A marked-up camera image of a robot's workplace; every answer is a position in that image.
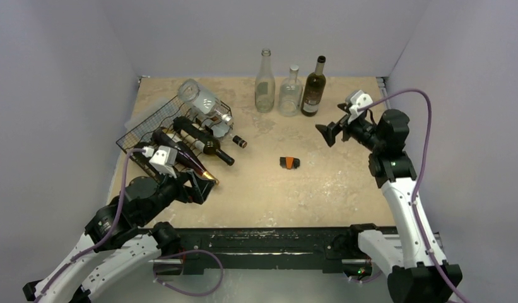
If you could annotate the tall clear bottle no cap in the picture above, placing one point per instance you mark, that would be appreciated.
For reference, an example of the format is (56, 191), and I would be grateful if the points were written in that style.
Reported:
(265, 84)

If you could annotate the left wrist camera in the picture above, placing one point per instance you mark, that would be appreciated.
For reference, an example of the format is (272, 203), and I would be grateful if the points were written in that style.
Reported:
(162, 159)

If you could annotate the black wire wine rack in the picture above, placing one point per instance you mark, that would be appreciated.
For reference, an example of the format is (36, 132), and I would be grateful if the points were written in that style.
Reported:
(139, 133)

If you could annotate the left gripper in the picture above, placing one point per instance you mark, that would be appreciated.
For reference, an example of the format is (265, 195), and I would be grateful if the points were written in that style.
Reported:
(197, 192)

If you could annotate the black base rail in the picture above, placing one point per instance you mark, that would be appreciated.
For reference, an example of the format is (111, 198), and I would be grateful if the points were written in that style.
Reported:
(328, 249)

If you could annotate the red wine bottle gold foil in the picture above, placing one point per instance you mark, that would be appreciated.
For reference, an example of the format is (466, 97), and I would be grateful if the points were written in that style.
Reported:
(185, 156)

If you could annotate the dark green bottle silver foil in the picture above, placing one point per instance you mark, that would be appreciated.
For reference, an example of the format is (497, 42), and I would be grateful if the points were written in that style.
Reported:
(314, 88)

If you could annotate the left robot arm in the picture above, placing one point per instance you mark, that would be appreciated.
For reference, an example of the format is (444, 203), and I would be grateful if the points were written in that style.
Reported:
(115, 242)

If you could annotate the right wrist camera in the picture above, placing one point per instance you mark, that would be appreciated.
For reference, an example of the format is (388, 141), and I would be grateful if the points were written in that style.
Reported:
(357, 102)

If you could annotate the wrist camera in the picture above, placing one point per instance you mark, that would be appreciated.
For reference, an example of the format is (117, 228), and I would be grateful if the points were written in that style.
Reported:
(357, 102)
(162, 159)

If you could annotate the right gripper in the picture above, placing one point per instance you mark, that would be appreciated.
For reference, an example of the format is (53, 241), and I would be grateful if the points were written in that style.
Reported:
(340, 130)

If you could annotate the orange hex key set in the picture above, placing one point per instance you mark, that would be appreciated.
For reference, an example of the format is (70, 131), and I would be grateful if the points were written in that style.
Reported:
(289, 162)

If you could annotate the dark bottle black cap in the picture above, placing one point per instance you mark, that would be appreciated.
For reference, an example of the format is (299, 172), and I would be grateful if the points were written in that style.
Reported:
(203, 141)

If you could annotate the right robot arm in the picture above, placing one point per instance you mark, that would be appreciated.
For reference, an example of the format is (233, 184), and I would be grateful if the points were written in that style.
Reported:
(417, 271)

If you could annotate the clear flat bottle black cap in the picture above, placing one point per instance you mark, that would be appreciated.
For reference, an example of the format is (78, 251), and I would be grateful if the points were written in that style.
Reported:
(220, 130)

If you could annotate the clear round bottle silver cap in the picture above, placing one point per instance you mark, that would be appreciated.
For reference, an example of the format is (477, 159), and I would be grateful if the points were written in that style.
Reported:
(290, 94)

